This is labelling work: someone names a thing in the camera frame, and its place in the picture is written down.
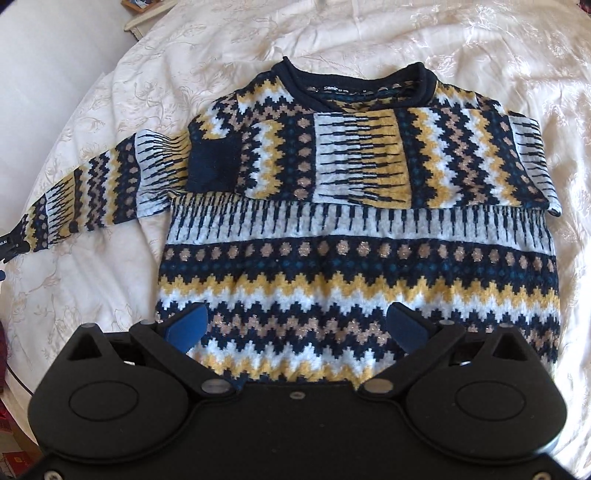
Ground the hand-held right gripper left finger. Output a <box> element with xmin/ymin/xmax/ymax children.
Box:
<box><xmin>69</xmin><ymin>302</ymin><xmax>237</xmax><ymax>400</ymax></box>

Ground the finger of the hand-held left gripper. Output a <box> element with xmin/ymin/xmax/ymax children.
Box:
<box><xmin>6</xmin><ymin>224</ymin><xmax>25</xmax><ymax>256</ymax></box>

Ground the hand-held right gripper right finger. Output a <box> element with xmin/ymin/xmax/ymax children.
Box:
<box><xmin>359</xmin><ymin>301</ymin><xmax>539</xmax><ymax>400</ymax></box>

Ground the navy yellow zigzag knit sweater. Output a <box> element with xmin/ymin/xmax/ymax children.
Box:
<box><xmin>21</xmin><ymin>58</ymin><xmax>565</xmax><ymax>386</ymax></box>

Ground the wooden furniture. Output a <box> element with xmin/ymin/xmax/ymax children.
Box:
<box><xmin>121</xmin><ymin>0</ymin><xmax>155</xmax><ymax>31</ymax></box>

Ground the cream embroidered bedspread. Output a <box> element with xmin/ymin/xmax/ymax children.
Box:
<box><xmin>0</xmin><ymin>0</ymin><xmax>591</xmax><ymax>407</ymax></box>

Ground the black cable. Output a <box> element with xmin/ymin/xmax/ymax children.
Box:
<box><xmin>0</xmin><ymin>362</ymin><xmax>34</xmax><ymax>398</ymax></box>

